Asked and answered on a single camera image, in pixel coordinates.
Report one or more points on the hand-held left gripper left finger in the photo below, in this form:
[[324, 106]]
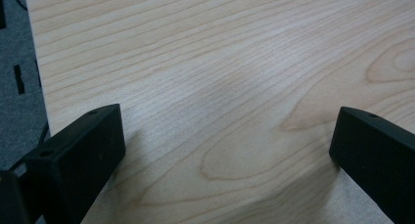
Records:
[[75, 158]]

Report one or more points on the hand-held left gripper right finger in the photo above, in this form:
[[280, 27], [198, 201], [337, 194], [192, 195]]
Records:
[[375, 152]]

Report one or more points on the black floor tape strip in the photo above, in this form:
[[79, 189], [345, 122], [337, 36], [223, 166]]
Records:
[[19, 79]]

